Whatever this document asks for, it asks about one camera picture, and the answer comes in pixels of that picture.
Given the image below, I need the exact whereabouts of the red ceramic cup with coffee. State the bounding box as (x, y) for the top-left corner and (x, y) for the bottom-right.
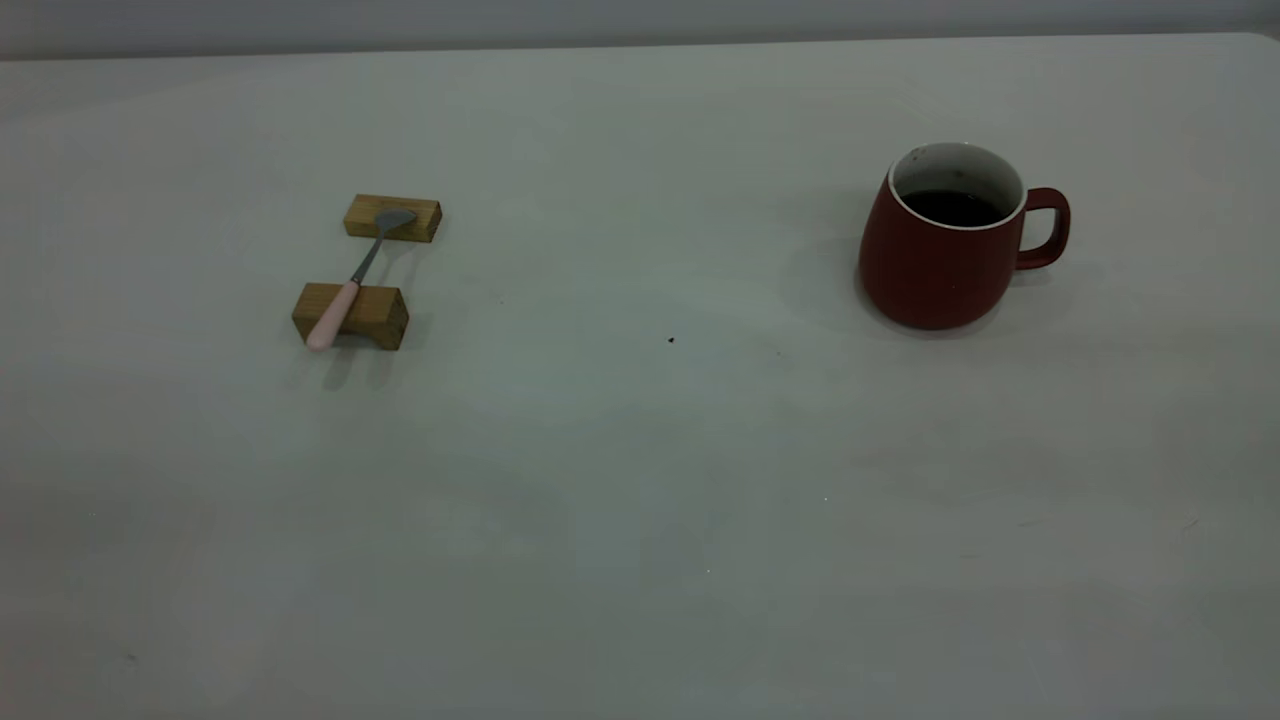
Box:
(857, 141), (1071, 331)

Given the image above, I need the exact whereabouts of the pink handled metal spoon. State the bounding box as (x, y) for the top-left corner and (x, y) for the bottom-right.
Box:
(305, 208), (418, 352)

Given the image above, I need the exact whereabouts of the arched wooden block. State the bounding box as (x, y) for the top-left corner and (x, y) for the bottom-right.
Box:
(291, 282), (410, 351)

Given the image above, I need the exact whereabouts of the flat rectangular wooden block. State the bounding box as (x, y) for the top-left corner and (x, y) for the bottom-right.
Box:
(343, 194), (443, 243)

